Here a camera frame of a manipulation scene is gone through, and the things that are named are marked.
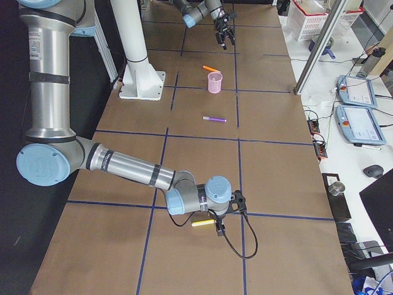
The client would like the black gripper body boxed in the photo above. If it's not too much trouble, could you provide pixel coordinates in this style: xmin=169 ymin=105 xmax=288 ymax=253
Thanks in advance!
xmin=214 ymin=12 xmax=237 ymax=43
xmin=213 ymin=215 xmax=226 ymax=237

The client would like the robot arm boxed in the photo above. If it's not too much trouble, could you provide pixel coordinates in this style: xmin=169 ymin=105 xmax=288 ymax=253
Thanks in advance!
xmin=170 ymin=0 xmax=238 ymax=50
xmin=16 ymin=1 xmax=244 ymax=236

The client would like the yellow highlighter pen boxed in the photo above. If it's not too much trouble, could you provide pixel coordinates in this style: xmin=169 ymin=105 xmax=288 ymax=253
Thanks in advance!
xmin=192 ymin=219 xmax=215 ymax=227

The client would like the orange highlighter pen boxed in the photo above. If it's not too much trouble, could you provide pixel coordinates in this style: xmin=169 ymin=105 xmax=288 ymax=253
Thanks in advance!
xmin=202 ymin=65 xmax=221 ymax=73

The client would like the pink mesh pen holder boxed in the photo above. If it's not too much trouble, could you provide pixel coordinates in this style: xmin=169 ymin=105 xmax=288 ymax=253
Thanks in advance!
xmin=208 ymin=71 xmax=223 ymax=94

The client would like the purple marker pen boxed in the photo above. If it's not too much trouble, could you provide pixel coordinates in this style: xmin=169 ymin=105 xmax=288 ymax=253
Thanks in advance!
xmin=202 ymin=116 xmax=227 ymax=123

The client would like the white plastic basket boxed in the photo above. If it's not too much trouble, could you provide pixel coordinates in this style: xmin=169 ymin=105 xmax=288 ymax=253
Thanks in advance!
xmin=286 ymin=1 xmax=328 ymax=41

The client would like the black power strip left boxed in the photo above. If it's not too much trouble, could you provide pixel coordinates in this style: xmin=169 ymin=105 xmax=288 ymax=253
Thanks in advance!
xmin=307 ymin=119 xmax=320 ymax=135

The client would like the black power strip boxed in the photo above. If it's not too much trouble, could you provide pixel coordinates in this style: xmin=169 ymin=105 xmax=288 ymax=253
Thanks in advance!
xmin=307 ymin=119 xmax=320 ymax=135
xmin=313 ymin=140 xmax=328 ymax=160

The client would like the metal cup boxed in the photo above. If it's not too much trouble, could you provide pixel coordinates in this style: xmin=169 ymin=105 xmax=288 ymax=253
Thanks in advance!
xmin=328 ymin=181 xmax=346 ymax=197

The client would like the black power strip right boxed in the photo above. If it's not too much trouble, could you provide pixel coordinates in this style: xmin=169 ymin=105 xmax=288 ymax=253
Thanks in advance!
xmin=313 ymin=140 xmax=328 ymax=160

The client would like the blue teach pendant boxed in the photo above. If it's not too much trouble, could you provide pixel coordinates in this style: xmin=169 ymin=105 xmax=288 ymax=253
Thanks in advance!
xmin=335 ymin=105 xmax=386 ymax=146
xmin=337 ymin=75 xmax=378 ymax=109

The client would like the black computer monitor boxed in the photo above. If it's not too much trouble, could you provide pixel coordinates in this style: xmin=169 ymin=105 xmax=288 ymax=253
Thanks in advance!
xmin=360 ymin=173 xmax=392 ymax=252

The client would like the black computer mouse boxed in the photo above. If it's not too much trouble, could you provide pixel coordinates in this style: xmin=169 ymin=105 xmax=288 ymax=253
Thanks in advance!
xmin=362 ymin=165 xmax=384 ymax=179

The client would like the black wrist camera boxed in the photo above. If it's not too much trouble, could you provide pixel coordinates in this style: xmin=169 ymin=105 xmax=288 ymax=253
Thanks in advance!
xmin=226 ymin=190 xmax=247 ymax=214

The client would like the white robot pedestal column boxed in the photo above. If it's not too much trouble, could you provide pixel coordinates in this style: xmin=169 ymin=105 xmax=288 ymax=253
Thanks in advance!
xmin=111 ymin=0 xmax=166 ymax=101

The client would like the aluminium frame post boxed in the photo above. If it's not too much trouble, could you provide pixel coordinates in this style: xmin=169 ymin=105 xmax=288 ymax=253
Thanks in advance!
xmin=294 ymin=0 xmax=346 ymax=95

